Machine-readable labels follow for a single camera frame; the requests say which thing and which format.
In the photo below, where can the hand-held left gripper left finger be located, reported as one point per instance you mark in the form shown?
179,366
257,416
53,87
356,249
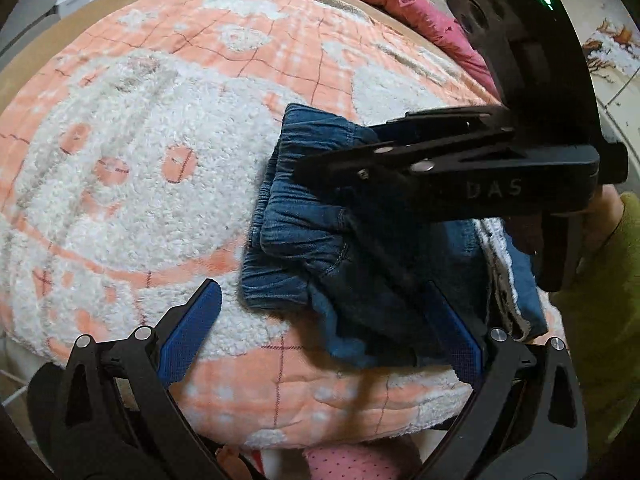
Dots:
192,325

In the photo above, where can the beige bed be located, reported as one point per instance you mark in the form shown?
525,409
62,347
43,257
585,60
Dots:
60,35

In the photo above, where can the person's bare foot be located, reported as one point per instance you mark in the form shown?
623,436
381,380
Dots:
230,462

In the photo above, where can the tree print wall poster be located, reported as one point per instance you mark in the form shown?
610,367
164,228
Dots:
612,50

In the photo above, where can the orange and white fluffy blanket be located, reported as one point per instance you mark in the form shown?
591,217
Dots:
125,160

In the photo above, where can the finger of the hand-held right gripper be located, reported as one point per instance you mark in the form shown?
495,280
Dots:
440,120
340,162

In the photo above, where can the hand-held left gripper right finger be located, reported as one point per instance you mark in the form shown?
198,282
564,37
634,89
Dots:
457,335

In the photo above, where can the person's right forearm green sleeve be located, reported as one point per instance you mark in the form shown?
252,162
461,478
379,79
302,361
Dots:
610,335

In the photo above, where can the pink comforter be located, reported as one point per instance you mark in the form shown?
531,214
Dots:
400,5

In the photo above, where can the person's pink dotted clothing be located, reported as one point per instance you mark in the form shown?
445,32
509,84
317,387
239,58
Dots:
360,465

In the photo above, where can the grey chair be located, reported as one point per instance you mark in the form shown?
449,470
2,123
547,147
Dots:
27,15

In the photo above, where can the blue denim pants lace trim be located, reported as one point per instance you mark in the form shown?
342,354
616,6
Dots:
300,240

